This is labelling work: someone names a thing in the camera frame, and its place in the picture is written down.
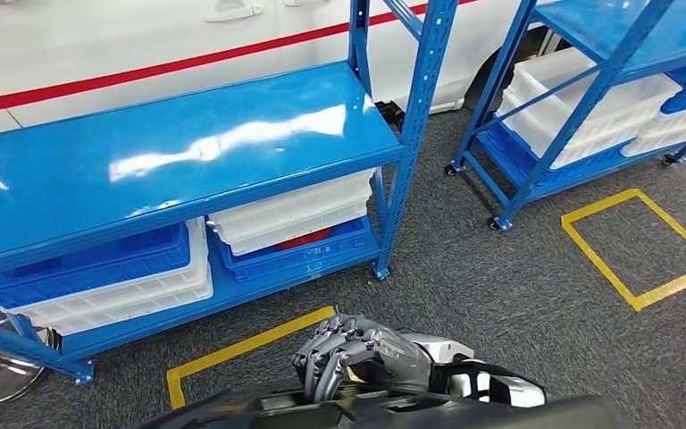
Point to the white car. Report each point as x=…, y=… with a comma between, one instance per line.
x=112, y=41

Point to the white plastic crate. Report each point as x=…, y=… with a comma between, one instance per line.
x=290, y=213
x=585, y=112
x=112, y=305
x=674, y=130

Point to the blue metal shelf rack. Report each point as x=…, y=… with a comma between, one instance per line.
x=142, y=148

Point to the black ribbed plastic block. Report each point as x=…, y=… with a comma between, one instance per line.
x=390, y=115

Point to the red barrier belt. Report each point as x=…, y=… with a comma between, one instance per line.
x=142, y=72

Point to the chrome stanchion post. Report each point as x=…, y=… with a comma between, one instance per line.
x=0, y=373

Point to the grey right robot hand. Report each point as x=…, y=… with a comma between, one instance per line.
x=378, y=355

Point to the blue wheeled shelf rack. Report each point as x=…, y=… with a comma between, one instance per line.
x=615, y=18

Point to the black plastic plate bracket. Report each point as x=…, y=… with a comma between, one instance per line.
x=497, y=417

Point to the red plastic item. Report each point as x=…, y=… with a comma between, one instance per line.
x=301, y=240

